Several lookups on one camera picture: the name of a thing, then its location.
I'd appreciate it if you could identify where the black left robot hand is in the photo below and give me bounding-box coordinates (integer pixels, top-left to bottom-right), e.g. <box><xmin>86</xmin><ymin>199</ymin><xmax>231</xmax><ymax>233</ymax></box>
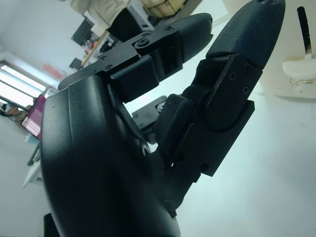
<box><xmin>40</xmin><ymin>0</ymin><xmax>287</xmax><ymax>237</ymax></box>

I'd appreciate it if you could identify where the person in black trousers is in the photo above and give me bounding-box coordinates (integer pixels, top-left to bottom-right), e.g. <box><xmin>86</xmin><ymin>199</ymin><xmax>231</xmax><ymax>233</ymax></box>
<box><xmin>60</xmin><ymin>0</ymin><xmax>158</xmax><ymax>42</ymax></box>

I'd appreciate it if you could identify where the cream toaster lever knob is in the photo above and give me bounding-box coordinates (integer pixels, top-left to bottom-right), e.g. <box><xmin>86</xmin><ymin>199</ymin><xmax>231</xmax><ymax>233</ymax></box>
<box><xmin>282</xmin><ymin>54</ymin><xmax>316</xmax><ymax>79</ymax></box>

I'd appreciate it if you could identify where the cream white toaster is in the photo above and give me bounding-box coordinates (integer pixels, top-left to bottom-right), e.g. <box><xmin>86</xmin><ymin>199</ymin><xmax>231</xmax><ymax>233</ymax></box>
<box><xmin>256</xmin><ymin>0</ymin><xmax>316</xmax><ymax>102</ymax></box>

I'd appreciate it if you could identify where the magenta box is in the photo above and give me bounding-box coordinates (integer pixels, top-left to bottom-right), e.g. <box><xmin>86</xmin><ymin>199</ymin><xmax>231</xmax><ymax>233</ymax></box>
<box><xmin>21</xmin><ymin>95</ymin><xmax>47</xmax><ymax>139</ymax></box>

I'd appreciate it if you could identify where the bright window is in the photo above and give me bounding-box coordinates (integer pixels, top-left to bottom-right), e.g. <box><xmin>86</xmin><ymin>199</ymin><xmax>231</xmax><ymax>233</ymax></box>
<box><xmin>0</xmin><ymin>59</ymin><xmax>47</xmax><ymax>99</ymax></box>

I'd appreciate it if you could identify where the black monitor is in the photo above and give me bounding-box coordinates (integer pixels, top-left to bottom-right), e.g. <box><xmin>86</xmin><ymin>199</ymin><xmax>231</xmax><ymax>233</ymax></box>
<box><xmin>71</xmin><ymin>16</ymin><xmax>96</xmax><ymax>46</ymax></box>

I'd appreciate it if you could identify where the wooden crate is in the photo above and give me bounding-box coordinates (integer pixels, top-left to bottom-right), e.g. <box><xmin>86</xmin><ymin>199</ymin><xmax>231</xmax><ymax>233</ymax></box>
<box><xmin>142</xmin><ymin>0</ymin><xmax>188</xmax><ymax>18</ymax></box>

